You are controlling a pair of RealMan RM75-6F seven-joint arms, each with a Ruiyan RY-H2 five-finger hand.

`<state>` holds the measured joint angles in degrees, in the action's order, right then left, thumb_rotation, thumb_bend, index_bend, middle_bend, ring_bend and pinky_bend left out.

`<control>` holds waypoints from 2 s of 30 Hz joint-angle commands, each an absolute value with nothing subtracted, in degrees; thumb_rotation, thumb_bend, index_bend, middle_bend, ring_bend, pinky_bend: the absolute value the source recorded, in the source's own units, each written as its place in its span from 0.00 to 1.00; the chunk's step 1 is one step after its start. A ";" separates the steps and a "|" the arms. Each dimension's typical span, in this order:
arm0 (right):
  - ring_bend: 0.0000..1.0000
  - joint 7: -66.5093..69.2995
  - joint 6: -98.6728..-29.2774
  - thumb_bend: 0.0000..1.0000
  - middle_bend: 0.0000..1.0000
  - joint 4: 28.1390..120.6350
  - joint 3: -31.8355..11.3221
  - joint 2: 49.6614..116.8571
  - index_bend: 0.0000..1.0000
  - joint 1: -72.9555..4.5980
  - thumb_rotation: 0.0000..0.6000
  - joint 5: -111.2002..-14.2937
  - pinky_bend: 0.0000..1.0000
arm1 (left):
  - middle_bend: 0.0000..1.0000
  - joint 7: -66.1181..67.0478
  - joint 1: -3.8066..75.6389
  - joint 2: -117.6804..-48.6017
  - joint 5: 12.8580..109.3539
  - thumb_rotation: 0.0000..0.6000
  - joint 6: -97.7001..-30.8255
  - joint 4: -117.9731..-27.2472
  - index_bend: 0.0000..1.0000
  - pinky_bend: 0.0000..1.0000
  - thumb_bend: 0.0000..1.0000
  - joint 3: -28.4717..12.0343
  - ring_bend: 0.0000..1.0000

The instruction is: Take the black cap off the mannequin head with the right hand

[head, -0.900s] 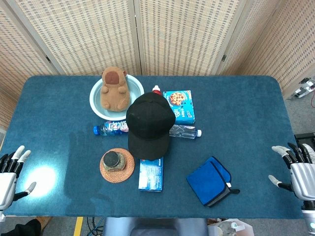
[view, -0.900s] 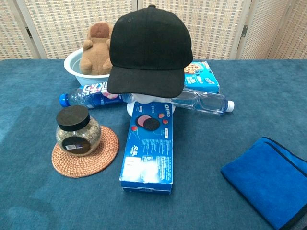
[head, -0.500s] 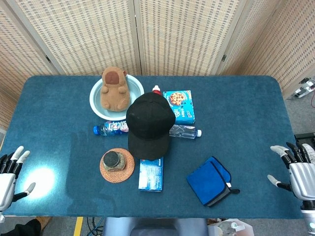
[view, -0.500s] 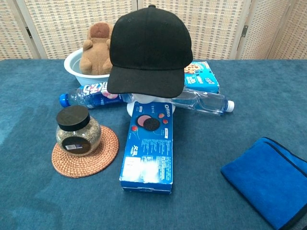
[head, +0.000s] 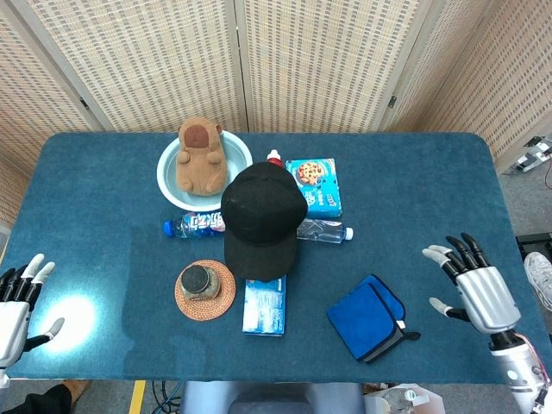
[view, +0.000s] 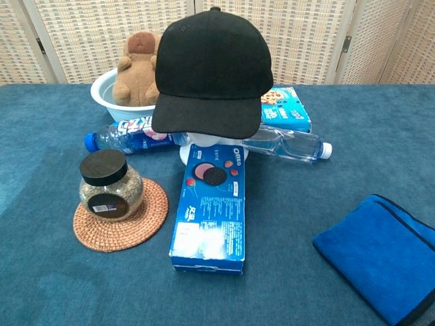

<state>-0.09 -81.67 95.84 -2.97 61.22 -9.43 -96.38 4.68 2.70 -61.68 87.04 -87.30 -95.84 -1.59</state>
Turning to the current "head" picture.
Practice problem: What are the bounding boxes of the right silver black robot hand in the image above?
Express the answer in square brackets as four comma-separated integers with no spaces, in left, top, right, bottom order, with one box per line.
[421,232,522,336]

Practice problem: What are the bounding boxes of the blue tissue pack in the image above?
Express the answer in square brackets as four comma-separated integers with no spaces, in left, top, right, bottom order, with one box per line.
[241,274,287,337]

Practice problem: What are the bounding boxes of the black floor box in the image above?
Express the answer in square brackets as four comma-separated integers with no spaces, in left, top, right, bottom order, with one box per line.
[516,232,552,255]

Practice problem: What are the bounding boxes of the blue chocolate chip cookie box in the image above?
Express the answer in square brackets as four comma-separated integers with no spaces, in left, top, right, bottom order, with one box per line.
[284,157,345,219]

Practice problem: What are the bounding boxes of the dark clothed person leg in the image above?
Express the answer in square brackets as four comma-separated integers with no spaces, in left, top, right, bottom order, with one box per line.
[0,379,92,414]

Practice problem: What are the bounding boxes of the glass jar with black lid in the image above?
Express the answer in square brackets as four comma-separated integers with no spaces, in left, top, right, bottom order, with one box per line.
[179,264,222,301]

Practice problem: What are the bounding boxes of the round woven rattan coaster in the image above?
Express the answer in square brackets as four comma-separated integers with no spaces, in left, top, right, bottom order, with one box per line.
[174,259,237,321]

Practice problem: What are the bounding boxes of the white sneaker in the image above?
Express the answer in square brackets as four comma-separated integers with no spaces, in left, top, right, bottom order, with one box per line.
[524,252,552,311]

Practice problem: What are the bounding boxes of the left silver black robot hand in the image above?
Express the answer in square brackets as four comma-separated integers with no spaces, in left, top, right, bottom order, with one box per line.
[0,253,66,367]

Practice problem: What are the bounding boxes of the clear plastic container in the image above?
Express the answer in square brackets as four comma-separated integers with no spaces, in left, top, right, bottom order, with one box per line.
[379,387,445,414]

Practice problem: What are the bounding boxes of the electronics board with wires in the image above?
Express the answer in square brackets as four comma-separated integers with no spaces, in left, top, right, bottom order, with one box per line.
[502,134,552,176]

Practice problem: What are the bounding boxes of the light blue plastic basin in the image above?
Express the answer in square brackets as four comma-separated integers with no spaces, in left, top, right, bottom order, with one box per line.
[156,130,254,212]

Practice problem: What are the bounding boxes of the blue label drink bottle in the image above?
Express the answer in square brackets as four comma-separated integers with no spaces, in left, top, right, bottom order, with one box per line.
[162,210,229,240]

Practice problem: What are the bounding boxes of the blue carpet table cover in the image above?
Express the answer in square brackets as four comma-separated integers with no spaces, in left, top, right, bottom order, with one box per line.
[0,131,543,385]

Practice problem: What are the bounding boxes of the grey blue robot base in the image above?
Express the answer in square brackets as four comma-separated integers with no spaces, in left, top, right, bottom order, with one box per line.
[179,381,367,414]

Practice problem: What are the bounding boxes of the woven bamboo folding screen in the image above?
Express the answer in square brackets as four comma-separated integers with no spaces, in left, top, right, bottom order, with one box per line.
[0,0,552,225]

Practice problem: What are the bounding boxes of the blue and black floor cables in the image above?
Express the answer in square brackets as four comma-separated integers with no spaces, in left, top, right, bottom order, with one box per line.
[150,380,185,414]

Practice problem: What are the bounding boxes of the brown capybara plush toy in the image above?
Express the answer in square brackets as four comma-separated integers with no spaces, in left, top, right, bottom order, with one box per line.
[175,116,229,196]

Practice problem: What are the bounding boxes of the clear plastic water bottle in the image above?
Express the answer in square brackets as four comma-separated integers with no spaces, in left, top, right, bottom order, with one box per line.
[296,217,354,245]

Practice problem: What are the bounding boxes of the black baseball cap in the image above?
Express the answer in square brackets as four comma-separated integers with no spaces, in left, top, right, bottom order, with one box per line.
[220,161,309,282]

